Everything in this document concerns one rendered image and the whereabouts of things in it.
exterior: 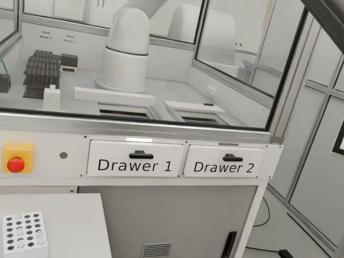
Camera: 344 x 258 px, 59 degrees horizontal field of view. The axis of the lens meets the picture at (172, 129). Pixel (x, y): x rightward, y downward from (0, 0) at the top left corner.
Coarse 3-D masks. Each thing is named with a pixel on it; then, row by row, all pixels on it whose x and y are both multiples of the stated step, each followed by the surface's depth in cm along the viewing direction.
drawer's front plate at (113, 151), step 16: (96, 144) 87; (112, 144) 88; (128, 144) 90; (144, 144) 92; (160, 144) 94; (176, 144) 97; (96, 160) 89; (112, 160) 90; (128, 160) 92; (144, 160) 94; (160, 160) 96; (176, 160) 98; (160, 176) 98
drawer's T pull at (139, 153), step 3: (135, 150) 91; (138, 150) 91; (141, 150) 92; (132, 153) 88; (135, 153) 91; (138, 153) 90; (141, 153) 90; (144, 153) 90; (129, 156) 88; (132, 156) 88; (135, 156) 88; (138, 156) 88; (141, 156) 89; (144, 156) 89; (147, 156) 89; (150, 156) 90; (153, 156) 90
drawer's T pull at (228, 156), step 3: (225, 156) 103; (228, 156) 101; (231, 156) 101; (234, 156) 102; (225, 159) 99; (228, 159) 99; (231, 159) 100; (234, 159) 100; (237, 159) 101; (240, 159) 101
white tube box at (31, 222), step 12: (12, 216) 71; (24, 216) 72; (36, 216) 74; (12, 228) 68; (24, 228) 68; (36, 228) 69; (12, 240) 65; (24, 240) 65; (36, 240) 66; (12, 252) 61; (24, 252) 63; (36, 252) 64
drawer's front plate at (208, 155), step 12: (192, 156) 99; (204, 156) 100; (216, 156) 102; (240, 156) 105; (252, 156) 107; (192, 168) 101; (204, 168) 102; (228, 168) 106; (240, 168) 107; (252, 168) 109
